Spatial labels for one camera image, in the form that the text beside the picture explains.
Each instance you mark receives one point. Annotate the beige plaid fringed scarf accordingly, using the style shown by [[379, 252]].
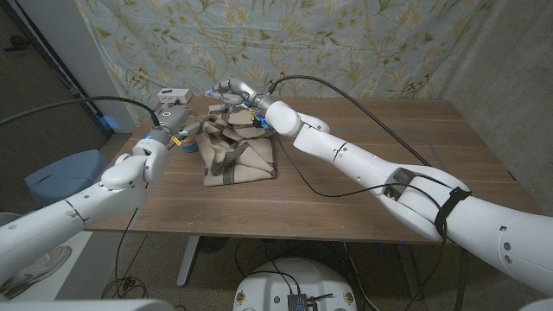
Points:
[[246, 166]]

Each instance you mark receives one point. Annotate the white robot torso base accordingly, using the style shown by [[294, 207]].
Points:
[[268, 285]]

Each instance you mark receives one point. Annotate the white power strip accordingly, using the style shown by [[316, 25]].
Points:
[[175, 95]]

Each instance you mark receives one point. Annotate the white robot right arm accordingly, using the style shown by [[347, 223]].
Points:
[[345, 151]]

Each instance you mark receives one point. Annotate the blue padded stool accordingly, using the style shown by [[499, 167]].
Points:
[[65, 177]]

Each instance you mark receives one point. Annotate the floral printed backdrop cloth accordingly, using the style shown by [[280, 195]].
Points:
[[345, 39]]

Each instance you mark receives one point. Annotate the white table leg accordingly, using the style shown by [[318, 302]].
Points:
[[188, 259]]

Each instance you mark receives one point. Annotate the black round floor fan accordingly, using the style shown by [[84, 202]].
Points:
[[211, 244]]

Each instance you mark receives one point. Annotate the grey white sneaker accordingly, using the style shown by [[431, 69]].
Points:
[[36, 268]]

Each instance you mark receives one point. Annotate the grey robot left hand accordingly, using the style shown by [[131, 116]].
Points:
[[175, 123]]

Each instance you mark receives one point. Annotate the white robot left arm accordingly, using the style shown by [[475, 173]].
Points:
[[86, 203]]

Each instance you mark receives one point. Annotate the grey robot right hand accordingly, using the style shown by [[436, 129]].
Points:
[[244, 93]]

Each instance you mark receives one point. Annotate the grey table leg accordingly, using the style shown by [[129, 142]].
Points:
[[408, 272]]

